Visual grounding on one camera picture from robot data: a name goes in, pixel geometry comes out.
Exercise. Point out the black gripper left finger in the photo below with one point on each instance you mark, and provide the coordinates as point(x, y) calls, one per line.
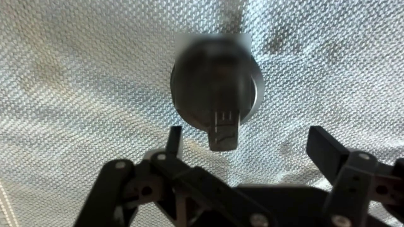
point(114, 189)

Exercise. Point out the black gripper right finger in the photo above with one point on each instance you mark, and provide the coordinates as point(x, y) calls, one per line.
point(357, 180)

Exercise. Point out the black bottle lid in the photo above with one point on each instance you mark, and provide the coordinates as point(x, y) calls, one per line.
point(218, 92)

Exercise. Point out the blue-grey towel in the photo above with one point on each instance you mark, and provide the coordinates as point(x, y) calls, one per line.
point(83, 83)

